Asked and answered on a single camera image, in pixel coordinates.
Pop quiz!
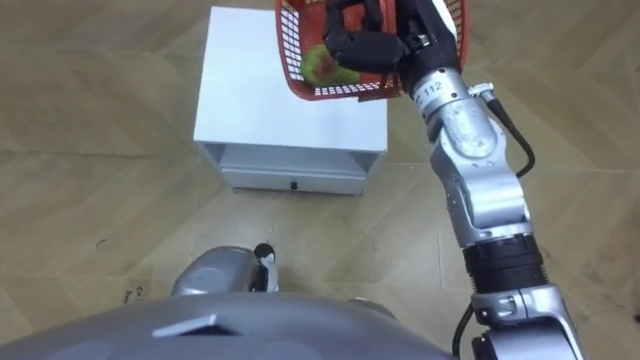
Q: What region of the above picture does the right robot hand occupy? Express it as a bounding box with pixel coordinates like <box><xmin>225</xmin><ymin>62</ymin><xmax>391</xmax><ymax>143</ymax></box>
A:
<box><xmin>322</xmin><ymin>0</ymin><xmax>464</xmax><ymax>96</ymax></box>

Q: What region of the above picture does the red plastic basket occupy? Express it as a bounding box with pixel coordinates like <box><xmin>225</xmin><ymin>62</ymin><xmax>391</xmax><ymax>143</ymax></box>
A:
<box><xmin>274</xmin><ymin>0</ymin><xmax>471</xmax><ymax>103</ymax></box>

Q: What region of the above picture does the green fruit soft toy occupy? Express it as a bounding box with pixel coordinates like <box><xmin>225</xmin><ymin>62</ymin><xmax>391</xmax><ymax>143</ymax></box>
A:
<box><xmin>299</xmin><ymin>43</ymin><xmax>361</xmax><ymax>87</ymax></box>

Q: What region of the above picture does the white bedside cabinet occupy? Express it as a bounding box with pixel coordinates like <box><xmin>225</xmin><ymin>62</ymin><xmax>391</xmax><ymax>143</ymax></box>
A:
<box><xmin>193</xmin><ymin>5</ymin><xmax>389</xmax><ymax>197</ymax></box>

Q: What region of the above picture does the robot body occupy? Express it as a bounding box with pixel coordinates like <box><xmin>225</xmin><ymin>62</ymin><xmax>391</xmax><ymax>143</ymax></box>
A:
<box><xmin>0</xmin><ymin>292</ymin><xmax>459</xmax><ymax>360</ymax></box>

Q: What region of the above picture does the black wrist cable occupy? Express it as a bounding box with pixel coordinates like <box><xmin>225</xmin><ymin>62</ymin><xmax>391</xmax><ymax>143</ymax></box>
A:
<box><xmin>469</xmin><ymin>82</ymin><xmax>537</xmax><ymax>180</ymax></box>

